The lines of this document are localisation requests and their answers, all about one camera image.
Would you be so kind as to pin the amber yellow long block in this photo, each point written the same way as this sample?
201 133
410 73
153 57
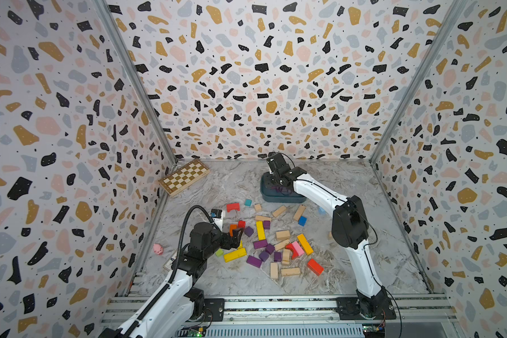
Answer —
305 244

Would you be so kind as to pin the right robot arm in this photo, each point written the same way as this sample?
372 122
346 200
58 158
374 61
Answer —
350 230

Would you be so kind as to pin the pink pig toy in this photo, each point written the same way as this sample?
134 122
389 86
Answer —
158 249

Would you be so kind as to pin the yellow flat block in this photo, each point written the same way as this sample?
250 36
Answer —
236 254

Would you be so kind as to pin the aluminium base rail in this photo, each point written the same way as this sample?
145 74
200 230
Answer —
408 315

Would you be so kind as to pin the natural wood short bar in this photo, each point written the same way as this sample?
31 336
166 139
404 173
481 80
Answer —
262 218

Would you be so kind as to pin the pink long block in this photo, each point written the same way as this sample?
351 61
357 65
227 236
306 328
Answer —
298 251

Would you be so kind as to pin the natural wood long block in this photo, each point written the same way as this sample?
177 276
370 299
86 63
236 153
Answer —
299 212

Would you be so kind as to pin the purple cube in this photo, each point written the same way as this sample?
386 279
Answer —
249 231

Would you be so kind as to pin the red rectangular block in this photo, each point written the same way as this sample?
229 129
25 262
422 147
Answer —
315 267

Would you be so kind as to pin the purple flat block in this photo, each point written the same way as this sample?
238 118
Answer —
253 261

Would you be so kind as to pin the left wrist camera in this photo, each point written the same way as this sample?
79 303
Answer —
218 216

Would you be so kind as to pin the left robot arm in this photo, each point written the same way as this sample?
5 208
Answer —
177 300

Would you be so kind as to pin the wooden chessboard box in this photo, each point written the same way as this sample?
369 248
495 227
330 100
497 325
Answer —
184 177

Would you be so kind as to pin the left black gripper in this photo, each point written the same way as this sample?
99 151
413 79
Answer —
235 239

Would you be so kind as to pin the red curved arch block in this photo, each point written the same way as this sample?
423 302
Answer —
290 252

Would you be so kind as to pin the blue cube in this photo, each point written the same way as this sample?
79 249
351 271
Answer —
302 221

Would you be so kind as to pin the teal plastic storage bin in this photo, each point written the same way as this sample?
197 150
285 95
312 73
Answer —
275 193

